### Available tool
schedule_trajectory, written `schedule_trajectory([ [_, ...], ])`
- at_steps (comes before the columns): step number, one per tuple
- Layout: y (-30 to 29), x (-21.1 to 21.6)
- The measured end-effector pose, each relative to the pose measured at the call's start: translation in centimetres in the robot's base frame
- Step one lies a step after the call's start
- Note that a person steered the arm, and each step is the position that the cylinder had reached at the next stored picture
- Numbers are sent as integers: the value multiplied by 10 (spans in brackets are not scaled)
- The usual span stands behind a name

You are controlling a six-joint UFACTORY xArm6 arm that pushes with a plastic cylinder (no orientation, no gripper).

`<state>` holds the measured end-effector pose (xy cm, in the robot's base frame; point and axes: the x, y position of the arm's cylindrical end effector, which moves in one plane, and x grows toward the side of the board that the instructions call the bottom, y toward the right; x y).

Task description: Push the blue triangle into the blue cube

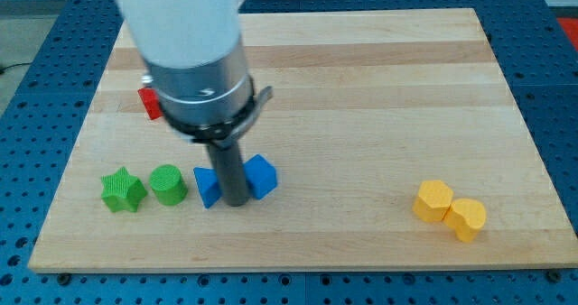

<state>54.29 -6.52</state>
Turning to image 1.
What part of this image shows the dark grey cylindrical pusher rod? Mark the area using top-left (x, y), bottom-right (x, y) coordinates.
top-left (207, 143), bottom-right (250, 207)

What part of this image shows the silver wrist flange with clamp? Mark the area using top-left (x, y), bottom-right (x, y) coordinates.
top-left (145, 39), bottom-right (273, 149)

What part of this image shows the blue triangle block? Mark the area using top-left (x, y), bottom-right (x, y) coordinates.
top-left (193, 167), bottom-right (222, 209)

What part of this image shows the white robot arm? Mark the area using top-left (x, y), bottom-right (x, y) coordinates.
top-left (115, 0), bottom-right (273, 207)

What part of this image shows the blue cube block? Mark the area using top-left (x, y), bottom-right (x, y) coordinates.
top-left (244, 154), bottom-right (278, 200)

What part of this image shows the green cylinder block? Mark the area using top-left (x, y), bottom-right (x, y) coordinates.
top-left (149, 164), bottom-right (188, 206)

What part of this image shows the red block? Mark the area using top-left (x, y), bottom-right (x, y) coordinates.
top-left (137, 88), bottom-right (163, 120)

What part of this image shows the green star block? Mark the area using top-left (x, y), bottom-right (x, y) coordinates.
top-left (100, 167), bottom-right (147, 213)

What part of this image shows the wooden board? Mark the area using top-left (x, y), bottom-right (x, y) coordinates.
top-left (28, 9), bottom-right (577, 273)

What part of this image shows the yellow hexagon block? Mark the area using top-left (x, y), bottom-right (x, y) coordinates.
top-left (412, 180), bottom-right (454, 222)

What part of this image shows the yellow heart block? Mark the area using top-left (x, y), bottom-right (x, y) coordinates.
top-left (443, 199), bottom-right (487, 243)

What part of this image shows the black cable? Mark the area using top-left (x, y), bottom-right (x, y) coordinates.
top-left (0, 61), bottom-right (31, 76)

